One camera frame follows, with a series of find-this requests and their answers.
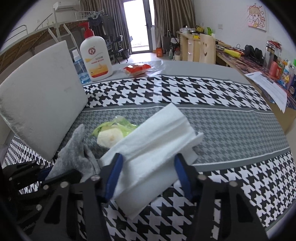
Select yellow roll on desk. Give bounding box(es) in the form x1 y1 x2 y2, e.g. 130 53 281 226
223 49 241 58

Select brown curtain left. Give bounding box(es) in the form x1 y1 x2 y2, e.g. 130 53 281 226
79 0 132 53

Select white styrofoam box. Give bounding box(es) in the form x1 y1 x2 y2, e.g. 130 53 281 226
1 41 88 161

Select pink cartoon wall picture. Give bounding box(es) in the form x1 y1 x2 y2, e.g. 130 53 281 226
247 4 266 32

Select glass balcony door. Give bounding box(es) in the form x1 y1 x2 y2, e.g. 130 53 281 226
123 0 154 53

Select white lotion pump bottle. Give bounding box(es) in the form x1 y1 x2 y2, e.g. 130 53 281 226
79 22 113 82

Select orange container on floor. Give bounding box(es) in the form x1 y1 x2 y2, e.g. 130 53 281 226
156 48 163 58

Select wooden smiley chair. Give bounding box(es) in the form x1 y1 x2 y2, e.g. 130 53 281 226
200 34 216 65

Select red bottle on desk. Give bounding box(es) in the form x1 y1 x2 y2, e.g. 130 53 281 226
269 61 278 77

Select white tissue stack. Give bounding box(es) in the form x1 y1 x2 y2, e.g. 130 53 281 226
99 103 204 219

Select blue water bottle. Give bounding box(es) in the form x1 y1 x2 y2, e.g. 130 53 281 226
72 49 91 84

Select black headphones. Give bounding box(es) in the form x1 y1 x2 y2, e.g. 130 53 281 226
244 45 264 66

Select metal bunk bed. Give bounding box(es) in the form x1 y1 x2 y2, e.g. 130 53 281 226
1 8 104 72

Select white paper sheets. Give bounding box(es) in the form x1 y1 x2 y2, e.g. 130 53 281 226
245 71 287 113

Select green floral tissue pack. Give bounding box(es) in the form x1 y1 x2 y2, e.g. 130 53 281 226
91 115 137 149

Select red snack packet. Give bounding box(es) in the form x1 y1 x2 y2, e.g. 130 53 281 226
123 64 152 76

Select grey sock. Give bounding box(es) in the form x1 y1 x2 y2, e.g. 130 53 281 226
46 124 100 182

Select brown curtain right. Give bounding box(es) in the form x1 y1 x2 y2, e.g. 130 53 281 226
153 0 196 48

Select brown curtain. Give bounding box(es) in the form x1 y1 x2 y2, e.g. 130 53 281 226
153 0 196 48
79 0 132 53

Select black folding chair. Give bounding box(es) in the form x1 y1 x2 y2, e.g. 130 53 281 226
109 35 128 64

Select white air conditioner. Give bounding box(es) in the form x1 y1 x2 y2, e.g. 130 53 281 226
53 1 80 11

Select wooden desk with drawers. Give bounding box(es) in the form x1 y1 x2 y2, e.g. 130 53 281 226
177 31 201 62

